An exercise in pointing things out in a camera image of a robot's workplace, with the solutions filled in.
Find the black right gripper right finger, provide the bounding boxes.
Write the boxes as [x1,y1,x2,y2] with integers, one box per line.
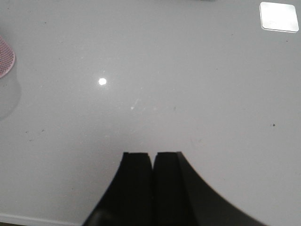
[153,152,263,226]

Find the pink mesh pen holder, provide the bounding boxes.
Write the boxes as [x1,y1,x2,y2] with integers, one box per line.
[0,37,16,78]

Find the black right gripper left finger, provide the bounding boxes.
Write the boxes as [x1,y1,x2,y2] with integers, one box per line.
[83,153,153,226]

